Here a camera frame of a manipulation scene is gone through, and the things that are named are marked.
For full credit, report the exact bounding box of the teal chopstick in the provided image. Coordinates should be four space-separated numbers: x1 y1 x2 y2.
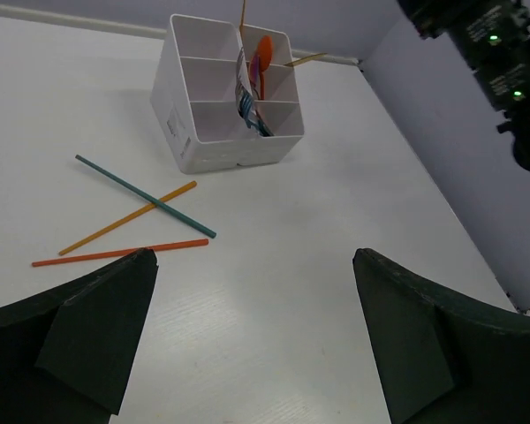
75 155 216 239

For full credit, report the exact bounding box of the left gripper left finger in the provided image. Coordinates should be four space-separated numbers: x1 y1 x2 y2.
0 248 158 423

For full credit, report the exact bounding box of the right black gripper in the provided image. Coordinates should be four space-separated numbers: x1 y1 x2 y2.
399 0 530 172

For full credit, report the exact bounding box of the pink handled silver fork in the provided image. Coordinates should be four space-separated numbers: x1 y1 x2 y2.
235 48 253 107

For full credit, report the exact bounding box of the right white divided container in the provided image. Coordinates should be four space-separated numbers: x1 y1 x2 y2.
237 25 305 166

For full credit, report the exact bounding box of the white divided container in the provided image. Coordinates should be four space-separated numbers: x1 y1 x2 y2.
150 14 247 174
237 25 305 166

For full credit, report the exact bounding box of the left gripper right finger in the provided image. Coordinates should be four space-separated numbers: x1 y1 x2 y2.
353 248 530 423

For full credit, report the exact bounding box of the orange plastic spoon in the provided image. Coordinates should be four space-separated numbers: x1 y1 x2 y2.
257 35 273 100

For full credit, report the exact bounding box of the red orange chopstick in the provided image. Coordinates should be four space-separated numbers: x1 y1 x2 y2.
31 238 209 268

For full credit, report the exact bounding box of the left white divided container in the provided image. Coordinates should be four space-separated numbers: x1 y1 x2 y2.
150 14 247 174

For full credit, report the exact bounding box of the blue metal fork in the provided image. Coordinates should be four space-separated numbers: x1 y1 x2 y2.
238 93 274 137

